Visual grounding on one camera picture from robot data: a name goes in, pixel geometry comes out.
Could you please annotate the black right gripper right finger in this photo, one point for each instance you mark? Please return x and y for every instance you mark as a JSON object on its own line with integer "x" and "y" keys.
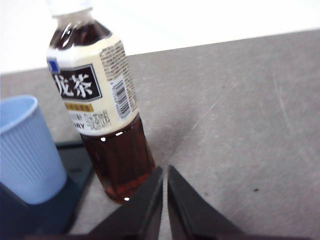
{"x": 190, "y": 215}

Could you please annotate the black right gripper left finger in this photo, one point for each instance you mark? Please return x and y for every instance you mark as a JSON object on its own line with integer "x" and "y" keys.
{"x": 140, "y": 215}

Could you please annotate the dark oolong tea bottle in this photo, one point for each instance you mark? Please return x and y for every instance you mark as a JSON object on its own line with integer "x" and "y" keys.
{"x": 100, "y": 105}

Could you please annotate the blue ribbed plastic cup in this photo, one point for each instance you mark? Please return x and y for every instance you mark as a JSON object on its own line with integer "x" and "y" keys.
{"x": 27, "y": 155}

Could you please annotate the dark rectangular tray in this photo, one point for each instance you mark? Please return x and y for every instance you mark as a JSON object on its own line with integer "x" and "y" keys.
{"x": 72, "y": 175}

